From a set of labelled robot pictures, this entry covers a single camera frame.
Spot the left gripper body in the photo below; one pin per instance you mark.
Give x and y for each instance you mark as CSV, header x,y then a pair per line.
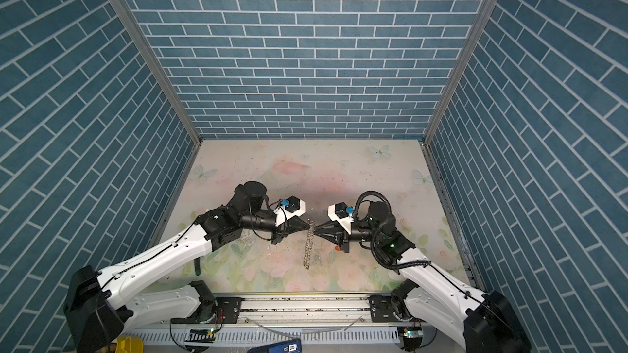
x,y
279,231

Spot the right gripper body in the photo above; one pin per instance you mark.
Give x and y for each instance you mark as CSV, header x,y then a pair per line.
x,y
346,241

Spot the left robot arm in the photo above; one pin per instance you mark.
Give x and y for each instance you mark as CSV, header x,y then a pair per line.
x,y
101,305

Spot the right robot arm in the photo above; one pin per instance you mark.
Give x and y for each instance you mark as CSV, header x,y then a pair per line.
x,y
477,321

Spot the blue stapler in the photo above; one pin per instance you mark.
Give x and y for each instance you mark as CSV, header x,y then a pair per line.
x,y
287,346

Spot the yellow tape dispenser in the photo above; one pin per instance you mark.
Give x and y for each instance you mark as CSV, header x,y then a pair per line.
x,y
129,344

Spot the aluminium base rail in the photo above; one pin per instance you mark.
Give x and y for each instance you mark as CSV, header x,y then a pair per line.
x,y
323,319

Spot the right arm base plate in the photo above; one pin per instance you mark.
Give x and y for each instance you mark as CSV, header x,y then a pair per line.
x,y
389,308

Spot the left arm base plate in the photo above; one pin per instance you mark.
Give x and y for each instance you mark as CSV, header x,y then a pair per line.
x,y
222,311

